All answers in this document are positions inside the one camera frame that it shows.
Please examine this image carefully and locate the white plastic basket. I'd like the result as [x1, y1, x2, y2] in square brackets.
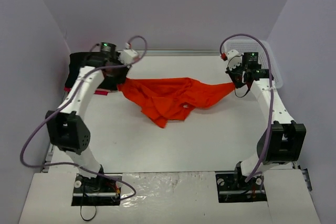
[223, 39, 283, 89]

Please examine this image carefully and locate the orange t shirt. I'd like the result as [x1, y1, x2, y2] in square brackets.
[118, 78, 235, 128]

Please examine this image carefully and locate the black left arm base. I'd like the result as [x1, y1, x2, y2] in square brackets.
[71, 174, 121, 206]

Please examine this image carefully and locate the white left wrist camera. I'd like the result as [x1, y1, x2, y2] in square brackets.
[119, 49, 139, 65]

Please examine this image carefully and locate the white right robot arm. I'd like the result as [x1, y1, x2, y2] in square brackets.
[222, 50, 307, 189]

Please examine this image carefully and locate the black folded t shirt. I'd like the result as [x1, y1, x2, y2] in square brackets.
[65, 52, 122, 91]

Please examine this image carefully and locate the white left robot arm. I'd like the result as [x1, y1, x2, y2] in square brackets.
[46, 42, 129, 191]

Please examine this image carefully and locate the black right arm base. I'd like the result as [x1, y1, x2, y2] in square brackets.
[215, 172, 267, 204]

